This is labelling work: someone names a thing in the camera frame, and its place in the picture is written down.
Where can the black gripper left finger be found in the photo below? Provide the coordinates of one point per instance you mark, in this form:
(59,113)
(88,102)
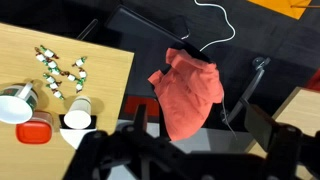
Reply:
(145,157)

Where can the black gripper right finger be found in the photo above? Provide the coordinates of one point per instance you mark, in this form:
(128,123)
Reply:
(286,146)

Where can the red lid plastic container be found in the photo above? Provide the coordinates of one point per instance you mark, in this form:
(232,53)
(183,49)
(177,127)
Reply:
(37,130)

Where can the white paper cup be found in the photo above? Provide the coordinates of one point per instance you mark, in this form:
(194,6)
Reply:
(79,113)

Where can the red cloth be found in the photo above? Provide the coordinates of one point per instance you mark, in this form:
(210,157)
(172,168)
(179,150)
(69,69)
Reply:
(186,93)

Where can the wrapped candy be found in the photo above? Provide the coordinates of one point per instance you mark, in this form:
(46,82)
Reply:
(57,94)
(48,53)
(39,55)
(79,86)
(55,71)
(49,78)
(69,76)
(79,62)
(54,85)
(82,73)
(51,63)

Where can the black office chair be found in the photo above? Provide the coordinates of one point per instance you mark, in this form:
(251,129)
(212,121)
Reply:
(127,30)

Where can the white mug with pattern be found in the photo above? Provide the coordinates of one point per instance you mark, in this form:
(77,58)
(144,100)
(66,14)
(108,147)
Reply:
(17,103)

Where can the orange mat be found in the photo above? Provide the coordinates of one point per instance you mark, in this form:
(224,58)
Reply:
(290,8)

